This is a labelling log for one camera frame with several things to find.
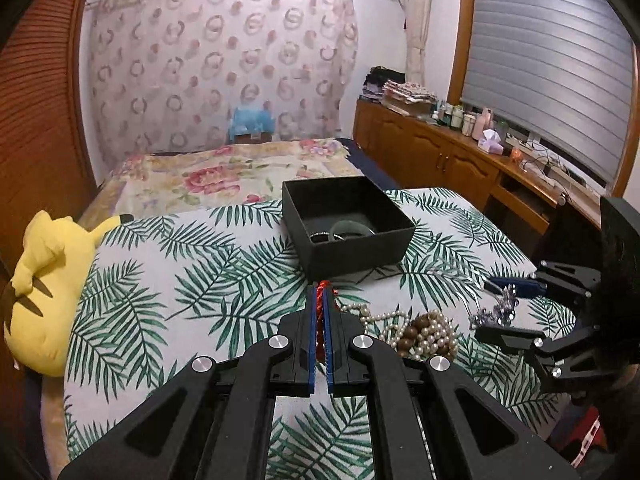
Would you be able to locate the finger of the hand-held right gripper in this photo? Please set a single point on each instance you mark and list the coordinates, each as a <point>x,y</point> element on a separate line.
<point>560,277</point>
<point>520,336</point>

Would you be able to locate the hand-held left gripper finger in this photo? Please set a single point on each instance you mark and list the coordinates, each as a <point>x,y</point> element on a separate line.
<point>315,325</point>
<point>328,330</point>

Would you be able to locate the silver crystal jewelry piece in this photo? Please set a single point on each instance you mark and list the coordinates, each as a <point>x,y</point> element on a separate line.
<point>495,307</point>

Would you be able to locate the black square box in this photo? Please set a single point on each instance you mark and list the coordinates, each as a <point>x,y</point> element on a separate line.
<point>350,240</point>

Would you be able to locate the black bangle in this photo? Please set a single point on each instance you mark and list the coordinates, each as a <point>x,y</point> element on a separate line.
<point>320,236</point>

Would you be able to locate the green jade bangle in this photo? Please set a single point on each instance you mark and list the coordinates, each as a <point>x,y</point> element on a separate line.
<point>350,229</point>

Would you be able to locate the green leaf print cloth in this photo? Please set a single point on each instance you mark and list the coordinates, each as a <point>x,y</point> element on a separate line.
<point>200,285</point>

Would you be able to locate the small orange lamp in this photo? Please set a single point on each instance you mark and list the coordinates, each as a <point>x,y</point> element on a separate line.
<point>516,155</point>

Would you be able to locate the pink tissue box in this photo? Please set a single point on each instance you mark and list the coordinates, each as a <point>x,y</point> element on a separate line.
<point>491,141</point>

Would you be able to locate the dark blue mattress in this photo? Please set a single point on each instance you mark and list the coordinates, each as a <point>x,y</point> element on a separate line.
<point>365,160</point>

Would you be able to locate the floral blanket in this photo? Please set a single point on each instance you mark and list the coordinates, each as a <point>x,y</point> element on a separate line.
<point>210,180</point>

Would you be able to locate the group of cosmetic bottles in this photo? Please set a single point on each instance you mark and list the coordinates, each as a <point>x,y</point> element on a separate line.
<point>460,117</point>

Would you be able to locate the wooden cabinet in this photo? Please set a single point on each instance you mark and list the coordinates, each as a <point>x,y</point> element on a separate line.
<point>425,145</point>

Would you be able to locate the small brown box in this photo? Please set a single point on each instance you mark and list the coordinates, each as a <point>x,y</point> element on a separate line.
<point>252,137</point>

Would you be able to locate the light blue bag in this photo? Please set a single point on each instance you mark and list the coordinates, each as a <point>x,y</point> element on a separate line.
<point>252,122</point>

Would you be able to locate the grey window blind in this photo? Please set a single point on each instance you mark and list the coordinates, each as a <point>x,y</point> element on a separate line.
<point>545,65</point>

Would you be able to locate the stack of folded clothes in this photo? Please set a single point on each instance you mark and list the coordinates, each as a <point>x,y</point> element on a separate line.
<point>400,91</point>

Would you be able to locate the yellow plush toy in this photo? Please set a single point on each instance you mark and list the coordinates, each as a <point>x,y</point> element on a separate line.
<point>45,300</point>

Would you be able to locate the beige curtain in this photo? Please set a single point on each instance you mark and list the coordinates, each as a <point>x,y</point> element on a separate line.
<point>417,25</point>

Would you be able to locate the wooden louvered wardrobe door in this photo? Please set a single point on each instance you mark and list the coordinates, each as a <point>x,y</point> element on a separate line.
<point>40,110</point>

